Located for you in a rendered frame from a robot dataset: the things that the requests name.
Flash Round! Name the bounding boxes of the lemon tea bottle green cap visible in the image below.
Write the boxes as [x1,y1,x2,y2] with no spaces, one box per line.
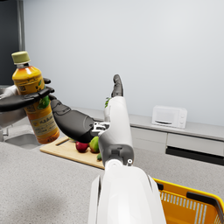
[10,51,61,145]

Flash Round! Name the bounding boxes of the yellow slatted basket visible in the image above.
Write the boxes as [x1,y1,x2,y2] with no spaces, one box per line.
[152,177,224,224]

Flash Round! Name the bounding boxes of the green pear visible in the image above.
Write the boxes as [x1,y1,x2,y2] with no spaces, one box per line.
[88,136,101,154]

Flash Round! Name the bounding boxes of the red apple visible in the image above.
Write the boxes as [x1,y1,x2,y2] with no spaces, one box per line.
[74,141,89,154]

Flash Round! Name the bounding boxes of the white microwave oven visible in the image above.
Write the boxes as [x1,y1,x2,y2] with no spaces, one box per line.
[150,105,188,130]

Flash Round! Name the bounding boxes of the wooden cutting board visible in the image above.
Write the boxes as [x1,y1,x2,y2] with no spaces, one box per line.
[39,136,106,171]

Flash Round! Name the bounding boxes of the grey kitchen counter cabinets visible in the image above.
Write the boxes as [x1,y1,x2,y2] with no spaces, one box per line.
[72,107,224,166]

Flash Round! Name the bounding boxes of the steel sink basin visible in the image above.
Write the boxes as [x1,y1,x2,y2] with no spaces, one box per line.
[3,133,42,151]

